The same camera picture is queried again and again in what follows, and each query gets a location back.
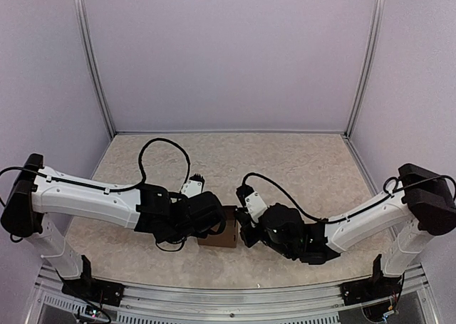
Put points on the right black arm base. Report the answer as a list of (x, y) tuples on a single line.
[(375, 287)]

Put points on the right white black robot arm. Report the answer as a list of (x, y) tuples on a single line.
[(421, 200)]

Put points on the right aluminium corner post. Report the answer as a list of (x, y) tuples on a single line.
[(372, 42)]

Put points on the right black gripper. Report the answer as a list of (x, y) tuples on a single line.
[(244, 221)]

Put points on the front aluminium frame rail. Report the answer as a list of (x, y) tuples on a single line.
[(321, 303)]

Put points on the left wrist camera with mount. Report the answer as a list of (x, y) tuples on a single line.
[(193, 186)]

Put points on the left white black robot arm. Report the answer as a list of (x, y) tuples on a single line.
[(40, 191)]

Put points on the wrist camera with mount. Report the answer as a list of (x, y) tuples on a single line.
[(193, 186), (251, 202)]

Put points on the brown cardboard box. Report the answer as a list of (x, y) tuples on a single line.
[(229, 237)]

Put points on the aluminium corner post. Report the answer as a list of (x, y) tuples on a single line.
[(84, 28), (372, 42)]

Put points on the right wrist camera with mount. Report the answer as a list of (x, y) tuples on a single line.
[(251, 202)]

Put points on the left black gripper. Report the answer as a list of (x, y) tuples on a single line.
[(198, 236)]

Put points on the left aluminium corner post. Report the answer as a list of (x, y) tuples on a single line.
[(84, 28)]

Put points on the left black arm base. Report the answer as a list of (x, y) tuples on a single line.
[(95, 290)]

